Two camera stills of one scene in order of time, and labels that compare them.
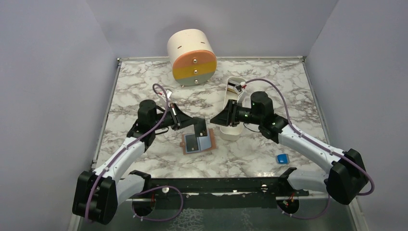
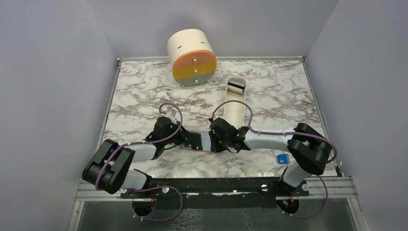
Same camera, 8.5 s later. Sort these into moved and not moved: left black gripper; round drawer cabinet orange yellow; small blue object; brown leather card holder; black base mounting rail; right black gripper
Moved: right black gripper; left black gripper
Not moved: small blue object; brown leather card holder; round drawer cabinet orange yellow; black base mounting rail
